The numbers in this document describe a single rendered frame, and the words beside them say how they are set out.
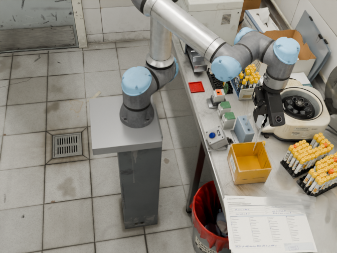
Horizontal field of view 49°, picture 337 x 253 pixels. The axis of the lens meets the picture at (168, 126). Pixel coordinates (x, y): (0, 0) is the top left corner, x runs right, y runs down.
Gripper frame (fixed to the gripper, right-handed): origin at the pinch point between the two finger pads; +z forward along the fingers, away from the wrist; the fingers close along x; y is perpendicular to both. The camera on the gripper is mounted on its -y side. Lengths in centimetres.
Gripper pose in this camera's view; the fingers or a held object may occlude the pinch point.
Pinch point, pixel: (261, 128)
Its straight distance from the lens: 135.0
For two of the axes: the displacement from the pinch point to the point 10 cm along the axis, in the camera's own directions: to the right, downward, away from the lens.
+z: -0.5, 6.4, 7.6
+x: -9.9, 0.7, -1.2
